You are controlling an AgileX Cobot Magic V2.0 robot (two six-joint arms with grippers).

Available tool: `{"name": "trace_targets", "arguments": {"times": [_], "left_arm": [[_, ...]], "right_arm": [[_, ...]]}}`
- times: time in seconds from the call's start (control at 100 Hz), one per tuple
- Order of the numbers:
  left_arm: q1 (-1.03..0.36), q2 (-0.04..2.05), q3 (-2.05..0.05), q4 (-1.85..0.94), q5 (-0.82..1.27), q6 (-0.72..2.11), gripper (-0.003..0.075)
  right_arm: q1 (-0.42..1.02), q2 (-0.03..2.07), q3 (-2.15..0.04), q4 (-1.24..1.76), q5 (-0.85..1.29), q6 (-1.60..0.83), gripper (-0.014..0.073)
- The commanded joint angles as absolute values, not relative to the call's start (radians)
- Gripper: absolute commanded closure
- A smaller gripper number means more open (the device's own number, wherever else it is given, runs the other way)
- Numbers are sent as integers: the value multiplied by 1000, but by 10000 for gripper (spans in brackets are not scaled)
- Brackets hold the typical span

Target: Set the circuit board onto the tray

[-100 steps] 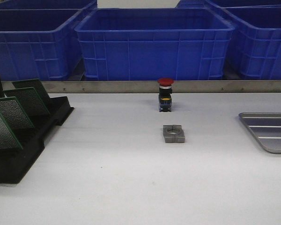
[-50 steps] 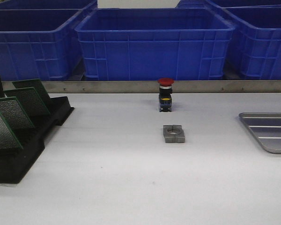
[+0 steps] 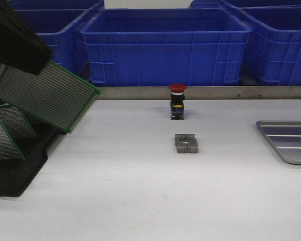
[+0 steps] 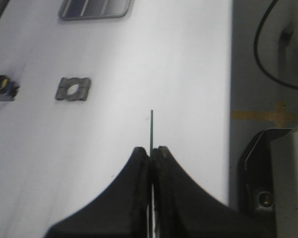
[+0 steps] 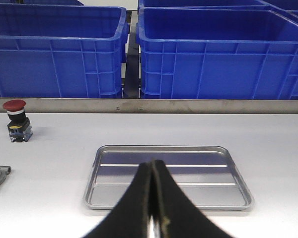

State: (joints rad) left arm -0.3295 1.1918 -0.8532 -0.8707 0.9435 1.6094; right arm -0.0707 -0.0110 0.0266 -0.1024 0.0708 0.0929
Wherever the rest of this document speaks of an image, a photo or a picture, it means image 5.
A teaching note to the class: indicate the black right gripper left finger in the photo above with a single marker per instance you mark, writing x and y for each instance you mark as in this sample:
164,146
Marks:
129,218

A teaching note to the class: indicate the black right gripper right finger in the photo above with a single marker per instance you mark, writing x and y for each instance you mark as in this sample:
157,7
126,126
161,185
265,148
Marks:
176,215

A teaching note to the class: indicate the silver metal tray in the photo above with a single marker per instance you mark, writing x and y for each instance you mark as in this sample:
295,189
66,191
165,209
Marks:
206,174

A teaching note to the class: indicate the red emergency stop button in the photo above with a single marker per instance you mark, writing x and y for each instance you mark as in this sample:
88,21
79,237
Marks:
19,128

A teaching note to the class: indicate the blue right plastic bin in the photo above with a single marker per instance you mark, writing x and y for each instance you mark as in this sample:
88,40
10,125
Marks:
217,54

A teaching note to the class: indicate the blue plastic bin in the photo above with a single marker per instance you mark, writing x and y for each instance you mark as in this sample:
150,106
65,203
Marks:
217,54
61,51

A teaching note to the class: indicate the blue centre plastic bin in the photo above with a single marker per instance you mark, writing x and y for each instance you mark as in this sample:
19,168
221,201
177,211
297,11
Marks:
61,51

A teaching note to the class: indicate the blue back centre bin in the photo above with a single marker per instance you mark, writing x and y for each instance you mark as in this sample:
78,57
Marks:
207,4

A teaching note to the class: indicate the blue back right bin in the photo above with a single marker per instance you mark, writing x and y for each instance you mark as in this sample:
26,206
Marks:
288,8

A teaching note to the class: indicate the blue back left bin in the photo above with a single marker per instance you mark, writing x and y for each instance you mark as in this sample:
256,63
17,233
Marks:
49,2

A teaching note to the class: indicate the steel table edge rail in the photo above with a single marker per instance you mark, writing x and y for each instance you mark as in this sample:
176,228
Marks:
159,106

